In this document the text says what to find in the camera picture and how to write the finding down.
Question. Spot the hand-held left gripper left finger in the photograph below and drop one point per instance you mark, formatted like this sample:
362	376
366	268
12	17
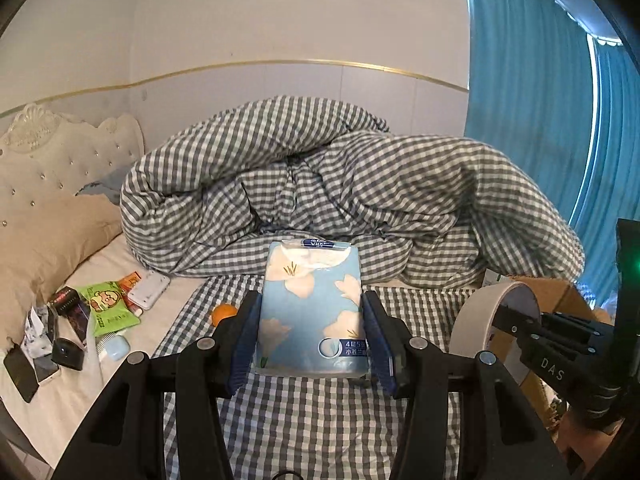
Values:
245	340

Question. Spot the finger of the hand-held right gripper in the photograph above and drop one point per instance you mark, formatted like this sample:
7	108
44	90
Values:
520	327

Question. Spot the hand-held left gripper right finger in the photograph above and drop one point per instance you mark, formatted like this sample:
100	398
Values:
380	340

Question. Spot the brown cardboard box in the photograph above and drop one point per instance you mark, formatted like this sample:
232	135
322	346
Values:
555	292

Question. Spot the white tape roll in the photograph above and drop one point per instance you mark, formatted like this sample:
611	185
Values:
470	320

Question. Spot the green and white medicine box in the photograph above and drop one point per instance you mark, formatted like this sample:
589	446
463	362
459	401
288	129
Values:
492	277

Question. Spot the blue floral tissue pack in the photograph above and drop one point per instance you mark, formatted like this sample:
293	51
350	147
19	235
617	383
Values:
310	310

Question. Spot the person's right hand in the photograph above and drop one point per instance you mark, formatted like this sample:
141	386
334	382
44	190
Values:
585	450

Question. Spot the orange fruit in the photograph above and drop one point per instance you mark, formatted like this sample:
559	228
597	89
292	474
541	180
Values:
222	314

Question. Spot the grey checked sheet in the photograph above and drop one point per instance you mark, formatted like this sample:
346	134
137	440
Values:
310	425

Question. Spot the white rectangular device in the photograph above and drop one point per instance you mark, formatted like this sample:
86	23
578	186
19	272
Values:
150	287

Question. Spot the orange snack packet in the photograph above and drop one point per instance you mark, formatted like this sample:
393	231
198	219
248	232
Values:
131	282

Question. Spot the light blue case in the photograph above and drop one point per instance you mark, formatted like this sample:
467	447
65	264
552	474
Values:
117	349

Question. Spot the green snack packet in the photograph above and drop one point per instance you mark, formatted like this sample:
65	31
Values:
105	305

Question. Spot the grey checked duvet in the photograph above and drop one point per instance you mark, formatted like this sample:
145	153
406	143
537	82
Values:
350	185

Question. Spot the dark purple packet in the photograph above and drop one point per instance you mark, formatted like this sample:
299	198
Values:
80	327

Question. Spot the black round device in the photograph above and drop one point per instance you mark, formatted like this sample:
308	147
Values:
67	355

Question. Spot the black packet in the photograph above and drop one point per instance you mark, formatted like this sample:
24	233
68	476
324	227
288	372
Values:
65	300

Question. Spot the white phone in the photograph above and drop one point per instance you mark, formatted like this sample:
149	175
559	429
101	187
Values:
46	370

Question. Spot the blue-grey cloth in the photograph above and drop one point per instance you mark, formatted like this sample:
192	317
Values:
102	190

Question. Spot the white paper receipt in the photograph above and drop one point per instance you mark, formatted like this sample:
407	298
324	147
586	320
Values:
37	330

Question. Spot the blue curtain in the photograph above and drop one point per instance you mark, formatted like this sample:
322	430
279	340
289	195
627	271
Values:
525	85
622	135

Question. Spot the black phone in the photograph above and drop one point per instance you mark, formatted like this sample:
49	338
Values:
21	372

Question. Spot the cream tufted headboard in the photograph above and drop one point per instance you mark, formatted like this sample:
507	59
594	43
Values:
50	210

